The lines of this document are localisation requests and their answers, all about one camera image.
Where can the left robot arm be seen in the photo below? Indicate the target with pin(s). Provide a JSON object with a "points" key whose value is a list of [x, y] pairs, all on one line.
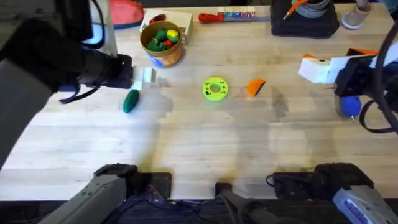
{"points": [[25, 93]]}

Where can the board with toy blocks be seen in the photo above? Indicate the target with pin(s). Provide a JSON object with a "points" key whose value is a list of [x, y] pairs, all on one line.
{"points": [[236, 12]]}

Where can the brown tub with toys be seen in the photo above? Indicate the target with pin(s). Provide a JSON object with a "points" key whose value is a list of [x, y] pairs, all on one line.
{"points": [[161, 46]]}

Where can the orange ribbed wedge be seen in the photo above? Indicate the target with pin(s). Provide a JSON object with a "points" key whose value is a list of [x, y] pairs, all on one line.
{"points": [[255, 87]]}

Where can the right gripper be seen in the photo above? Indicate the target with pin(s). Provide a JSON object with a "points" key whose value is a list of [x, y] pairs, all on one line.
{"points": [[354, 77]]}

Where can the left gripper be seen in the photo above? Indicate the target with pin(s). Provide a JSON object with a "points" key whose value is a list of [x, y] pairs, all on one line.
{"points": [[107, 70]]}

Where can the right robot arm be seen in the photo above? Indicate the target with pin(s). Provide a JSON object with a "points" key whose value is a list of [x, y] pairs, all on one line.
{"points": [[357, 199]]}

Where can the white cardboard box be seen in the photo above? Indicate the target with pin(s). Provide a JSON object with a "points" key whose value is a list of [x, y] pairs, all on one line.
{"points": [[183, 21]]}

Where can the black box with tools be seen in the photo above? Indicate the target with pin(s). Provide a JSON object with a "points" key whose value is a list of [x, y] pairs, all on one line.
{"points": [[303, 23]]}

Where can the black rail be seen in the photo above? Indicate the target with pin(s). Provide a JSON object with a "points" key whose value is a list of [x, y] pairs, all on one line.
{"points": [[192, 214]]}

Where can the green disc with holes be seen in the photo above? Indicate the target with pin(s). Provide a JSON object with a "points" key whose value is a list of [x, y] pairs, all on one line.
{"points": [[214, 95]]}

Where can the green toy cucumber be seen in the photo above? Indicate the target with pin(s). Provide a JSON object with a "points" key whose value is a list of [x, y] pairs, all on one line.
{"points": [[131, 100]]}

